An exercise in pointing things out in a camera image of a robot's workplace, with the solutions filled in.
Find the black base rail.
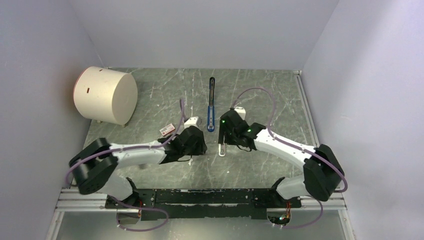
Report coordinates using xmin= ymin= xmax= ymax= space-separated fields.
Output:
xmin=124 ymin=188 xmax=302 ymax=221

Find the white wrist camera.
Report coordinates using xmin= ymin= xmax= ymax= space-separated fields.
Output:
xmin=234 ymin=106 xmax=247 ymax=120
xmin=183 ymin=116 xmax=201 ymax=129

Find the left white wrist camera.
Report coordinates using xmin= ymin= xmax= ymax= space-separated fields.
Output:
xmin=183 ymin=116 xmax=201 ymax=129

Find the cream cylindrical container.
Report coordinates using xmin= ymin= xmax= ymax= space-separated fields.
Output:
xmin=73 ymin=66 xmax=138 ymax=125

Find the red white staple box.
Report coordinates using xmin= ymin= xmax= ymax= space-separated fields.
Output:
xmin=159 ymin=123 xmax=176 ymax=137

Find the black bottle red cap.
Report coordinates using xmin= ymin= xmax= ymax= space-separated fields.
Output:
xmin=138 ymin=163 xmax=148 ymax=170

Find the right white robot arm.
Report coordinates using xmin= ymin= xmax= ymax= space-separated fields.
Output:
xmin=218 ymin=108 xmax=345 ymax=207

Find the blue black stapler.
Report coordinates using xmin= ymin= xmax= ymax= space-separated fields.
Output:
xmin=207 ymin=77 xmax=216 ymax=132

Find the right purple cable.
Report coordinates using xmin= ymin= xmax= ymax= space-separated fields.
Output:
xmin=230 ymin=87 xmax=349 ymax=230

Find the beige white stapler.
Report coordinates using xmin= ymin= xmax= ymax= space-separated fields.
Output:
xmin=218 ymin=143 xmax=226 ymax=157

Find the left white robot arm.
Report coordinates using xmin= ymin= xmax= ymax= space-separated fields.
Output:
xmin=69 ymin=126 xmax=208 ymax=208

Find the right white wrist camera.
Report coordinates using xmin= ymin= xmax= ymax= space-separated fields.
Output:
xmin=234 ymin=106 xmax=247 ymax=120

